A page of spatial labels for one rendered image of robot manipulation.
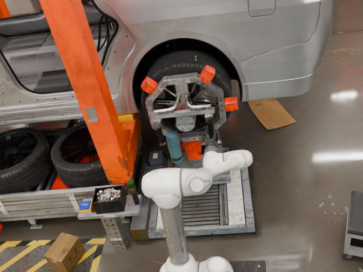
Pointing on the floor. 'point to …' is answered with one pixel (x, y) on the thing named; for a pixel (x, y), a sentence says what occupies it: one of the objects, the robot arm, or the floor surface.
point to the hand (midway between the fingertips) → (210, 129)
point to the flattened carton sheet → (270, 113)
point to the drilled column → (116, 233)
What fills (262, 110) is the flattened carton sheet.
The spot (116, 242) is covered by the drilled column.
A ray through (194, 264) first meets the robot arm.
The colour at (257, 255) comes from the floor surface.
